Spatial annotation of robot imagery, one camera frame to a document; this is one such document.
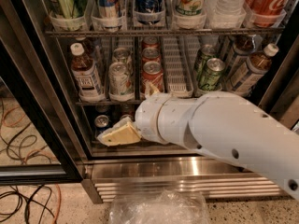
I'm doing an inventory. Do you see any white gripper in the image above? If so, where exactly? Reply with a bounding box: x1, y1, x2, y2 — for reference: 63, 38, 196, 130
97, 81, 170, 147

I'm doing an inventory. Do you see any white 7up can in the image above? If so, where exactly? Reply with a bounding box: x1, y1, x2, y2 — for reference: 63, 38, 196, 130
108, 62, 133, 96
112, 47, 133, 74

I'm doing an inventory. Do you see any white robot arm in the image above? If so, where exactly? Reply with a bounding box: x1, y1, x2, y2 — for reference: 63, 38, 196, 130
97, 91, 299, 200

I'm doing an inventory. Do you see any brown can bottom shelf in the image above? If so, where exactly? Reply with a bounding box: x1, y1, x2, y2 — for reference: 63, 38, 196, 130
121, 114, 134, 121

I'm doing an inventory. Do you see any blue pepsi can bottom shelf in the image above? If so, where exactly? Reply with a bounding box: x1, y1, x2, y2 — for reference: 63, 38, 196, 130
94, 115, 111, 135

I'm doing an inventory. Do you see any front red coca-cola can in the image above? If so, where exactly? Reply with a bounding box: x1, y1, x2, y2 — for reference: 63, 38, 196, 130
141, 61, 164, 93

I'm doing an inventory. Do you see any red coca-cola can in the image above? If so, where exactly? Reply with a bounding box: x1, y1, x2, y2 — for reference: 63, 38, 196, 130
141, 61, 164, 93
142, 48, 162, 63
141, 36, 160, 49

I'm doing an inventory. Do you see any middle red coca-cola can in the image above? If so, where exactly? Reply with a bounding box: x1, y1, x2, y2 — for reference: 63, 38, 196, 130
142, 48, 162, 63

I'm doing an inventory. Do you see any rear red coca-cola can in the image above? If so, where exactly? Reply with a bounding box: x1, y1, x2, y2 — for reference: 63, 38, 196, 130
141, 36, 160, 49

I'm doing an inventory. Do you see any empty white shelf tray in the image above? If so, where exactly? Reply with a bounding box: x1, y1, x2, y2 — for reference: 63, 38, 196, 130
163, 37, 193, 98

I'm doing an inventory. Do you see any steel fridge base grille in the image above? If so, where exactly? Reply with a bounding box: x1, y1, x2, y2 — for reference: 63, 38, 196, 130
81, 156, 285, 203

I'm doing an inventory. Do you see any front green soda can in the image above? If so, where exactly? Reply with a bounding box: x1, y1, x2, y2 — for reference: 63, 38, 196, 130
198, 58, 225, 91

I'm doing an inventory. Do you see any green soda can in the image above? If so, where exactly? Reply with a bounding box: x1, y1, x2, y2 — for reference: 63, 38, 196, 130
193, 44, 216, 79
198, 58, 225, 91

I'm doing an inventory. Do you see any rear green soda can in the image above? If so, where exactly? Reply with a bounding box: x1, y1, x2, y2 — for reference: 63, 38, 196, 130
193, 44, 216, 79

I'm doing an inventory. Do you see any open glass fridge door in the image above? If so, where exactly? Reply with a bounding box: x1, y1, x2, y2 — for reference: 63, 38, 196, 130
0, 0, 85, 185

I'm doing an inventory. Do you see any green can top shelf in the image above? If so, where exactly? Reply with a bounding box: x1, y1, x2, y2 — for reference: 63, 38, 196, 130
43, 0, 90, 21

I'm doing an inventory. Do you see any front iced tea bottle left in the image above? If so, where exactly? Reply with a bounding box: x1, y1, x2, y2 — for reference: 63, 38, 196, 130
70, 43, 103, 100

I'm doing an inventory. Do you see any clear plastic bag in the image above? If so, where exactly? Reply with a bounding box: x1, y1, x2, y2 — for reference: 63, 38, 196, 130
108, 189, 210, 224

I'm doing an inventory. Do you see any rear tea bottle right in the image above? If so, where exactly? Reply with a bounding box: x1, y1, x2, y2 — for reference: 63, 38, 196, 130
224, 35, 256, 77

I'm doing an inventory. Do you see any front tea bottle right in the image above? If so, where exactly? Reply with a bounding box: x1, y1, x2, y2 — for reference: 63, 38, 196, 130
226, 43, 279, 95

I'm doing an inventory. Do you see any middle wire shelf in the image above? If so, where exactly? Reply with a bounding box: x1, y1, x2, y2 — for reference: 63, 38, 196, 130
75, 99, 142, 105

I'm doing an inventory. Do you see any wire shelf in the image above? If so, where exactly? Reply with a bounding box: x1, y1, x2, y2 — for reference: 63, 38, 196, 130
75, 99, 142, 105
45, 27, 284, 38

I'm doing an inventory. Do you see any orange cable on floor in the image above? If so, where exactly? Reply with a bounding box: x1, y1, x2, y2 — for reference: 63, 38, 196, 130
50, 184, 63, 224

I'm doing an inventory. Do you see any upper wire shelf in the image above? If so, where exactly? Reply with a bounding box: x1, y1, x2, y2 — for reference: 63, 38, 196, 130
45, 27, 284, 38

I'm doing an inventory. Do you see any black cable on floor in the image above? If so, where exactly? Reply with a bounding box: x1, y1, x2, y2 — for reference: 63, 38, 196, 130
0, 184, 56, 224

